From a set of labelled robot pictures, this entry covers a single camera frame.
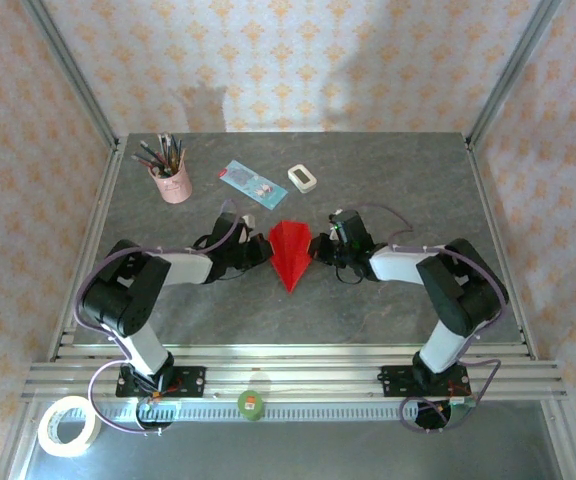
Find black round cable port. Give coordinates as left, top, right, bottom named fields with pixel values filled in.
left=135, top=398, right=175, bottom=435
left=414, top=398, right=453, bottom=434

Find grey slotted cable duct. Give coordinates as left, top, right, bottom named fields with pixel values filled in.
left=92, top=402, right=452, bottom=422

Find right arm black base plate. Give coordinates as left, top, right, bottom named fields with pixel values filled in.
left=380, top=364, right=469, bottom=399

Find aluminium table side rail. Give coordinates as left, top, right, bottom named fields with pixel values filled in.
left=465, top=142, right=539, bottom=362
left=47, top=142, right=127, bottom=362

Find aluminium frame post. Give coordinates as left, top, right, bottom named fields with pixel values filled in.
left=20, top=0, right=122, bottom=151
left=465, top=0, right=564, bottom=149

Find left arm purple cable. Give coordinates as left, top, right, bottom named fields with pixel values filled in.
left=75, top=199, right=242, bottom=435

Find pink pencil cup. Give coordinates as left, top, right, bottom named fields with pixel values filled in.
left=147, top=160, right=194, bottom=205

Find aluminium mounting rail beam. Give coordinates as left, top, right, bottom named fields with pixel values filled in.
left=21, top=343, right=568, bottom=403

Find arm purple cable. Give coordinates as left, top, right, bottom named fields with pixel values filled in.
left=75, top=199, right=242, bottom=435
left=340, top=203, right=510, bottom=435

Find small white digital timer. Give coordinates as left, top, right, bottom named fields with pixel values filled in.
left=287, top=163, right=318, bottom=194

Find light blue flat packet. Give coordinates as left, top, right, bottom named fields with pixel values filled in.
left=217, top=159, right=289, bottom=210

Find white masking tape roll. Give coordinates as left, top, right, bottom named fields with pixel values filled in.
left=36, top=395, right=103, bottom=458

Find red square paper sheet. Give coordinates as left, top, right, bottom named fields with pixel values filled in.
left=268, top=219, right=314, bottom=295

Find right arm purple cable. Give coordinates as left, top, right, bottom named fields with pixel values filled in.
left=340, top=203, right=510, bottom=435

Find green tape roll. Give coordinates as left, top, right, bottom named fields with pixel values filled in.
left=236, top=388, right=265, bottom=422

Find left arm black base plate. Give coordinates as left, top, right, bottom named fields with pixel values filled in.
left=115, top=366, right=207, bottom=399

